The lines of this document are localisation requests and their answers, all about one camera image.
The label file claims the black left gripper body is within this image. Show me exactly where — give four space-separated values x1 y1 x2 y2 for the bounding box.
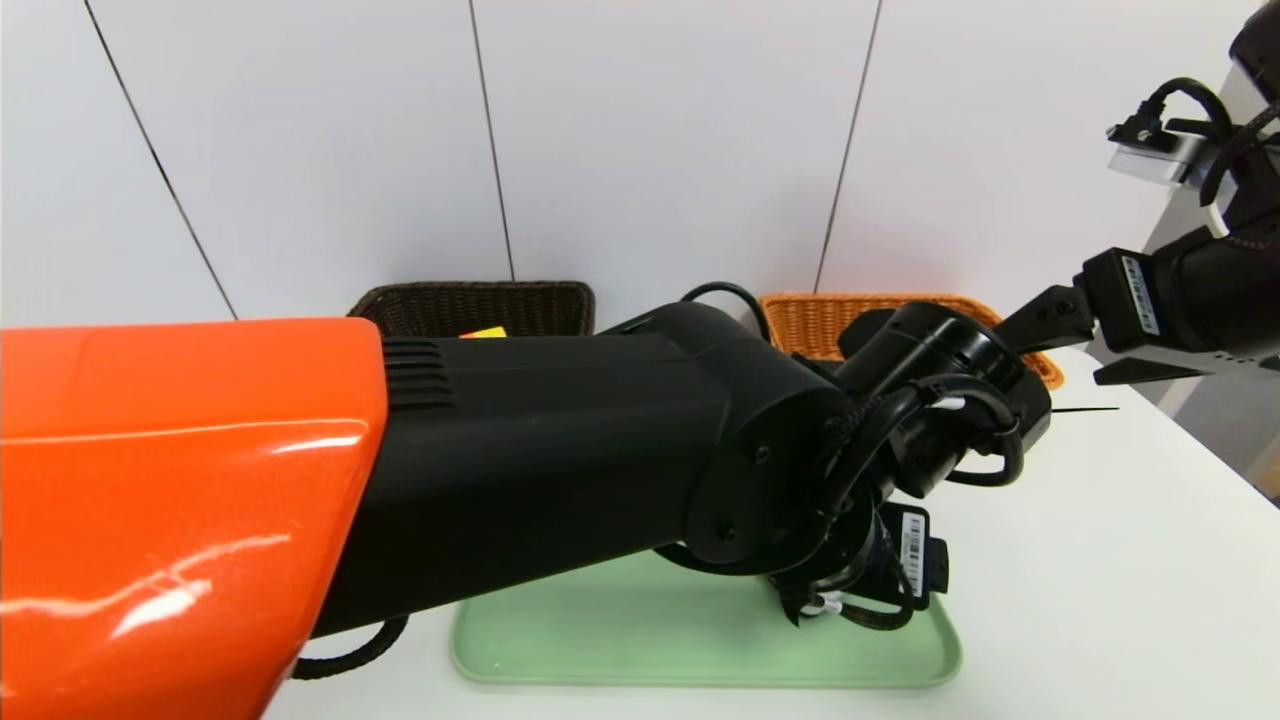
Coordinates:
844 502 931 611

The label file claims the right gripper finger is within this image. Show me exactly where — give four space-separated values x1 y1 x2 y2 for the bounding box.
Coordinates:
1093 351 1280 386
992 284 1096 356

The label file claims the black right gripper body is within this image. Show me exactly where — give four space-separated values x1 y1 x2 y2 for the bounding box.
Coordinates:
1072 223 1280 365

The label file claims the orange wicker basket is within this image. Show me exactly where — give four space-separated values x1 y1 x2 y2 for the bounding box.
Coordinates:
758 292 1064 393

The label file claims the dark brown wicker basket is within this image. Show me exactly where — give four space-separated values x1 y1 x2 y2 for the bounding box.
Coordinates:
347 280 598 339

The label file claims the light green plastic tray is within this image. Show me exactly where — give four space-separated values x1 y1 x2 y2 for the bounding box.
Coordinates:
449 548 964 689

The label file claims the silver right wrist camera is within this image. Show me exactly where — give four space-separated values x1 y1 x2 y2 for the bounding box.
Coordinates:
1106 128 1219 193

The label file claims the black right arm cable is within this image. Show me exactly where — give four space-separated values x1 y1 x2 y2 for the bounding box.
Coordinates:
1133 76 1280 211

